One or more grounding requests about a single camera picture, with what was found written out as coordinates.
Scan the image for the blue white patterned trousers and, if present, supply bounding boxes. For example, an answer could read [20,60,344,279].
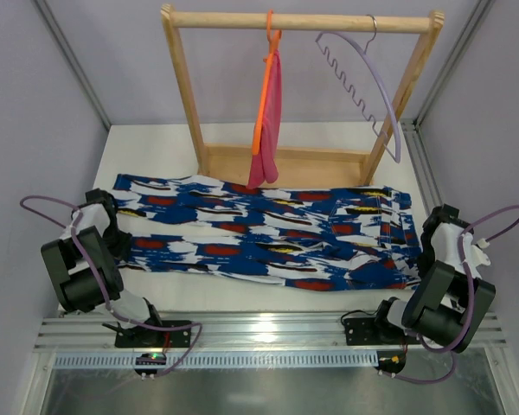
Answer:
[112,174,421,292]

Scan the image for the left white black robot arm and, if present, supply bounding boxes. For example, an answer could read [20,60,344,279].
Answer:
[41,188,162,336]

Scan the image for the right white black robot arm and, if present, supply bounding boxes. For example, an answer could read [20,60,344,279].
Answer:
[374,205,496,353]

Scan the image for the pink garment on hanger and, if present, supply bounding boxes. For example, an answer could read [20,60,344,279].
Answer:
[247,51,282,188]

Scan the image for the orange plastic hanger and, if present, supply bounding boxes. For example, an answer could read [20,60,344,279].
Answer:
[251,10,282,156]

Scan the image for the right black connector board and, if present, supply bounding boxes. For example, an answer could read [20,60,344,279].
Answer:
[375,353,407,376]

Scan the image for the black connector board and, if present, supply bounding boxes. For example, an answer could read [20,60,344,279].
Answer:
[134,352,166,379]
[375,353,407,376]

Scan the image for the left black connector board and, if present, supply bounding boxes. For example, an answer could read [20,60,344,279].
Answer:
[134,352,166,379]

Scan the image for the wooden clothes rack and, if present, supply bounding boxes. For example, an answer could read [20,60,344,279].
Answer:
[160,3,445,187]

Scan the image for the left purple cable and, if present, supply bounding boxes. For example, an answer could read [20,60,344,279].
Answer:
[19,195,203,380]

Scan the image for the purple cable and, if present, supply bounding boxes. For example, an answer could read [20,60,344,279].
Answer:
[393,204,519,384]
[19,195,203,380]

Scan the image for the right aluminium side rail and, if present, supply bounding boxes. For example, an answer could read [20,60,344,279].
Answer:
[400,120,479,312]

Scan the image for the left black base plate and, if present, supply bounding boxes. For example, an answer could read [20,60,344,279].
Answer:
[102,320,191,348]

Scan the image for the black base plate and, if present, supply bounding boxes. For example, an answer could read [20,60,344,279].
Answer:
[340,313,419,346]
[102,320,191,348]

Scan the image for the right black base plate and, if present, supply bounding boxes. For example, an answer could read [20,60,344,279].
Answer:
[340,313,419,346]

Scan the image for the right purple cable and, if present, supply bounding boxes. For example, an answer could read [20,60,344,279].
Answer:
[393,204,519,384]

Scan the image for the aluminium front rail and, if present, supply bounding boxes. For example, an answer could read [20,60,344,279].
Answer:
[33,311,509,352]

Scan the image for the slotted grey cable duct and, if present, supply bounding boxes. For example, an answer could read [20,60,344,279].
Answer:
[53,349,378,370]

